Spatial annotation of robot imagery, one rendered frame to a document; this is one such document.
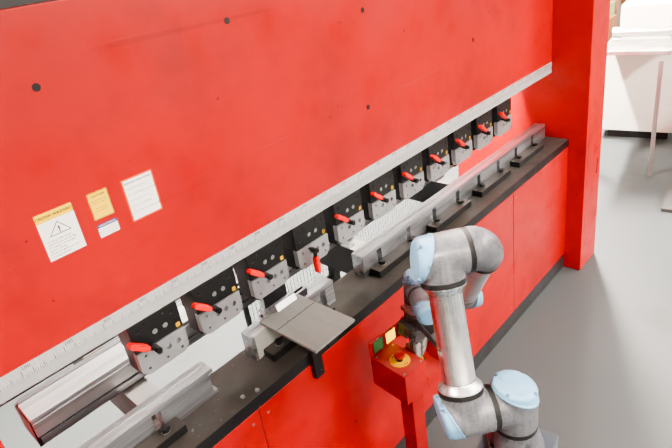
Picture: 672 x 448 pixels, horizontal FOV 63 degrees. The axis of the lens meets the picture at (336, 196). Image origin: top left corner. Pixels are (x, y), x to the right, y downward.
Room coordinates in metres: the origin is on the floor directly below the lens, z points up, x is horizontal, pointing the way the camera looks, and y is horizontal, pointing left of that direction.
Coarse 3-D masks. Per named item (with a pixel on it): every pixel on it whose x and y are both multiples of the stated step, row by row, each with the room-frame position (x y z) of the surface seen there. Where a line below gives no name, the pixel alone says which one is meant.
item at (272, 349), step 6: (330, 306) 1.65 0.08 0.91; (282, 336) 1.52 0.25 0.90; (288, 342) 1.49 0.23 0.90; (294, 342) 1.50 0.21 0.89; (270, 348) 1.47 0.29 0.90; (276, 348) 1.46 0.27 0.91; (282, 348) 1.46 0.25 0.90; (288, 348) 1.48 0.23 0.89; (264, 354) 1.47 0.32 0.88; (270, 354) 1.44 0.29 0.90; (276, 354) 1.44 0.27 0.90; (282, 354) 1.46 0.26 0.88; (276, 360) 1.44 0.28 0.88
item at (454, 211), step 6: (456, 204) 2.30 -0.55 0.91; (468, 204) 2.29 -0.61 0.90; (450, 210) 2.24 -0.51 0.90; (456, 210) 2.24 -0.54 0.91; (462, 210) 2.26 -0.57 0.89; (438, 216) 2.20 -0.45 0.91; (444, 216) 2.20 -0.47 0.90; (450, 216) 2.19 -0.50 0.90; (456, 216) 2.22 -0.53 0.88; (432, 222) 2.16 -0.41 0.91; (444, 222) 2.15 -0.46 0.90; (450, 222) 2.18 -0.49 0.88; (432, 228) 2.12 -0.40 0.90; (438, 228) 2.11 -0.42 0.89
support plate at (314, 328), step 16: (304, 304) 1.55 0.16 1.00; (320, 304) 1.54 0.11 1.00; (272, 320) 1.49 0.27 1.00; (304, 320) 1.46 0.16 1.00; (320, 320) 1.45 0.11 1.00; (336, 320) 1.44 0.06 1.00; (352, 320) 1.43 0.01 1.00; (288, 336) 1.39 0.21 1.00; (304, 336) 1.38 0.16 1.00; (320, 336) 1.37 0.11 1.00; (336, 336) 1.37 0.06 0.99
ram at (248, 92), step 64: (64, 0) 1.27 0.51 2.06; (128, 0) 1.37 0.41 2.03; (192, 0) 1.49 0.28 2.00; (256, 0) 1.63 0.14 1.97; (320, 0) 1.81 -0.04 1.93; (384, 0) 2.03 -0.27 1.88; (448, 0) 2.32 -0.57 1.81; (512, 0) 2.71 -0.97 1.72; (0, 64) 1.16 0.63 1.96; (64, 64) 1.24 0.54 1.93; (128, 64) 1.34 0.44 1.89; (192, 64) 1.46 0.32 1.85; (256, 64) 1.60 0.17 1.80; (320, 64) 1.78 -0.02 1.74; (384, 64) 2.01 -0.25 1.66; (448, 64) 2.30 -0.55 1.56; (512, 64) 2.71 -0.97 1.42; (0, 128) 1.13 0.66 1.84; (64, 128) 1.21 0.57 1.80; (128, 128) 1.31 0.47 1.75; (192, 128) 1.43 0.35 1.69; (256, 128) 1.57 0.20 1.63; (320, 128) 1.75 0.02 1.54; (384, 128) 1.98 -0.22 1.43; (448, 128) 2.28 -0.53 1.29; (0, 192) 1.09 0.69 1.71; (64, 192) 1.18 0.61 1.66; (192, 192) 1.39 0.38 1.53; (256, 192) 1.54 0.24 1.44; (320, 192) 1.72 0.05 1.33; (0, 256) 1.06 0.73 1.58; (64, 256) 1.14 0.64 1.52; (128, 256) 1.24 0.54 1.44; (192, 256) 1.36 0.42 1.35; (0, 320) 1.03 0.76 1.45; (64, 320) 1.11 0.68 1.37; (128, 320) 1.20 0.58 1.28
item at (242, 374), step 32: (544, 160) 2.73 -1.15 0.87; (512, 192) 2.47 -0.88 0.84; (448, 224) 2.17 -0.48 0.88; (352, 288) 1.79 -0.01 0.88; (384, 288) 1.75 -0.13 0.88; (288, 352) 1.47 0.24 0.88; (224, 384) 1.37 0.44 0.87; (256, 384) 1.34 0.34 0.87; (192, 416) 1.25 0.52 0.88; (224, 416) 1.23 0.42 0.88
